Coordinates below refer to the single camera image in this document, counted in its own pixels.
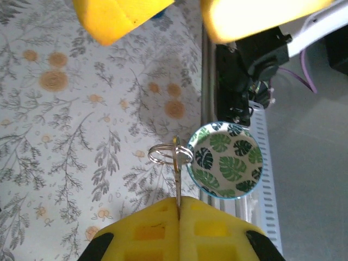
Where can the green leaf print bowl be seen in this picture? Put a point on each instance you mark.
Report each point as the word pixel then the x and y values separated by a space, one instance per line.
pixel 228 163

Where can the floral table cloth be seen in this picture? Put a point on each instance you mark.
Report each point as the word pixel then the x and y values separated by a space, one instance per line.
pixel 68 122

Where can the silver key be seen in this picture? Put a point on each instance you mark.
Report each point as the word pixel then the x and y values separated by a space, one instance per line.
pixel 178 176

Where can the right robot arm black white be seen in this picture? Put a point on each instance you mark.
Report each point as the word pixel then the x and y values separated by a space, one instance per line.
pixel 261 54

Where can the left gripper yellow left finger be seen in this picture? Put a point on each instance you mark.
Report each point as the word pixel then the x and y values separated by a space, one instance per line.
pixel 141 239

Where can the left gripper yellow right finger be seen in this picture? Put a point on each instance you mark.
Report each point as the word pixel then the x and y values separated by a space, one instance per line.
pixel 217 239

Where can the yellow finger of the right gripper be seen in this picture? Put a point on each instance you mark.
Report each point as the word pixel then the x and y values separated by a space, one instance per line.
pixel 244 19
pixel 108 19

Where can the grey metal panel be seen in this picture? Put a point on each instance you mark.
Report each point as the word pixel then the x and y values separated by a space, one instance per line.
pixel 312 176

